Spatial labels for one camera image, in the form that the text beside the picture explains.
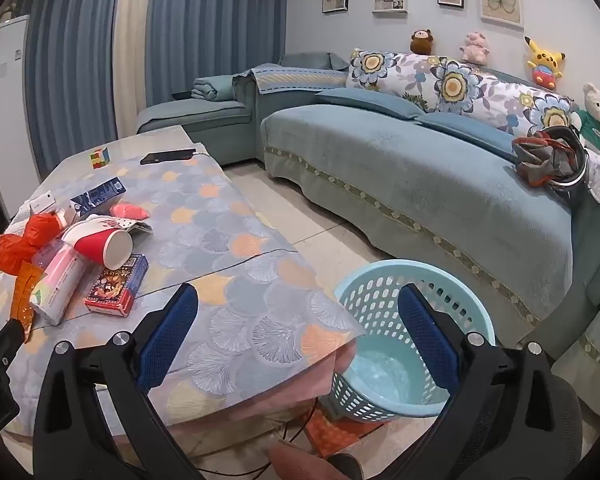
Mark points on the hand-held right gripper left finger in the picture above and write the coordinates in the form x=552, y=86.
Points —
x=170, y=332

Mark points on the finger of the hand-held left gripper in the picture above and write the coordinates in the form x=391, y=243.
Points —
x=5, y=342

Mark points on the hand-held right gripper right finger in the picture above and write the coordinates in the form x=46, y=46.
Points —
x=427, y=340

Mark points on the light blue plastic basket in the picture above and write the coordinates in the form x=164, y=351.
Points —
x=367, y=287

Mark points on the orange plastic bag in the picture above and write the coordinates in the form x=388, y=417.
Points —
x=25, y=242

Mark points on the red playing card box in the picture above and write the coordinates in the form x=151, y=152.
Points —
x=115, y=285

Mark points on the pink tissue pack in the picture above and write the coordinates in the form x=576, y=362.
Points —
x=60, y=285

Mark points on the white dotted wrapper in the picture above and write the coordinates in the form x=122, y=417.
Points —
x=137, y=226

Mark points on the red white paper cup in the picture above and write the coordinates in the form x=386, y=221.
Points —
x=97, y=245

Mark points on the pink under cloth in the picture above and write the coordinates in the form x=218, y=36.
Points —
x=280, y=390

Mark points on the orange floor mat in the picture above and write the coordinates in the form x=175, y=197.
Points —
x=340, y=430

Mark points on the pink packet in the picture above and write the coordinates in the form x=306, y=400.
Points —
x=130, y=210

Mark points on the small white box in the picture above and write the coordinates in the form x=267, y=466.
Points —
x=42, y=202

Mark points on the blue white carton box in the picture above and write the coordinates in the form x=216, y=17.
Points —
x=100, y=195

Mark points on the teal fabric sofa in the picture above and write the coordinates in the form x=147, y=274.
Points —
x=405, y=180

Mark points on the person's leg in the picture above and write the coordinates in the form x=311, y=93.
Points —
x=305, y=462

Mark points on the black smartphone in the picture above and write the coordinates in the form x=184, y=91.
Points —
x=167, y=156

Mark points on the multicoloured puzzle cube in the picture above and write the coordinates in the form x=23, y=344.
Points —
x=100, y=158

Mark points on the grey orange cloth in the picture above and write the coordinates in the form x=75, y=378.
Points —
x=537, y=160

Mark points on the blue cushion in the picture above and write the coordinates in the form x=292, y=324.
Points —
x=470, y=132
x=365, y=102

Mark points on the white refrigerator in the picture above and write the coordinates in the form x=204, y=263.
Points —
x=10, y=120

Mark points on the black helmet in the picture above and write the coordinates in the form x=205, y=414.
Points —
x=580, y=160

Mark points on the black remote control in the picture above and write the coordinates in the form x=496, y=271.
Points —
x=182, y=95

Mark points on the folded teal blanket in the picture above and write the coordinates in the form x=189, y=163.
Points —
x=210, y=87

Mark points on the floral pillow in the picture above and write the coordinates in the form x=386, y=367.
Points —
x=375, y=65
x=457, y=85
x=550, y=112

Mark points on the white teddy bear green shirt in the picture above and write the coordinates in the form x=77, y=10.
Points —
x=597, y=120

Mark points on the blue curtain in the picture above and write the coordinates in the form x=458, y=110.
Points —
x=215, y=25
x=70, y=60

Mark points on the white sheer curtain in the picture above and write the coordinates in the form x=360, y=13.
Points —
x=132, y=45

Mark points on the pink pig plush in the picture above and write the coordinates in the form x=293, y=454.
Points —
x=474, y=47

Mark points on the brown monkey plush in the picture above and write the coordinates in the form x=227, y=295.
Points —
x=421, y=42

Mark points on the yellow mouse plush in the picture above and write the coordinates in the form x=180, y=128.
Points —
x=544, y=62

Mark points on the pale butterfly picture frame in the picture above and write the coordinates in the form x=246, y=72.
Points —
x=501, y=5

